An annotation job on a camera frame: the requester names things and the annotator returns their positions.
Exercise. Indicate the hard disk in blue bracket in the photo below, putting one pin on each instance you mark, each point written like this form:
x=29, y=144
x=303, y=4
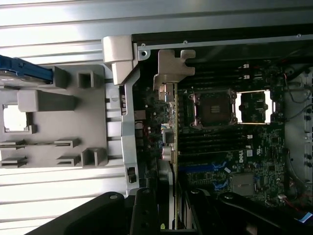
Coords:
x=24, y=69

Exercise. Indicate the gray plastic parts rack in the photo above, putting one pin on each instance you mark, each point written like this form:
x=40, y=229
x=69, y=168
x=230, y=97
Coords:
x=85, y=117

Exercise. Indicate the CPU socket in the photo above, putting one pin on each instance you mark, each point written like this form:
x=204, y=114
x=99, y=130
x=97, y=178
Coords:
x=212, y=110

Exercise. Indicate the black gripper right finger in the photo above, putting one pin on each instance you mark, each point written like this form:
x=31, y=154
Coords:
x=207, y=215

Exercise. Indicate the silver CPU chip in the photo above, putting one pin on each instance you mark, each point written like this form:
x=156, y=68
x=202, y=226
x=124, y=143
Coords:
x=14, y=118

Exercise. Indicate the blue expansion slot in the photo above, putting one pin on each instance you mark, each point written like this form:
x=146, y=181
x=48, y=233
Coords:
x=200, y=167

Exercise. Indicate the green motherboard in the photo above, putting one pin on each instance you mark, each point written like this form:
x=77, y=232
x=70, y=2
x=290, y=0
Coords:
x=269, y=151

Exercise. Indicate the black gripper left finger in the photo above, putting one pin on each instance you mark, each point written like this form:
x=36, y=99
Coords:
x=144, y=215

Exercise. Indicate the silver socket cover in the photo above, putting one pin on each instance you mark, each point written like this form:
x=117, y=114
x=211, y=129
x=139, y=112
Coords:
x=267, y=110

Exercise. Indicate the silver chipset heatsink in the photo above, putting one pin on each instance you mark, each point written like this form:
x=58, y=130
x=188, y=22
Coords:
x=242, y=184

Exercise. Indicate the open black PC case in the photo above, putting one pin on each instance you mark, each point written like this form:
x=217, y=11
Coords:
x=127, y=122

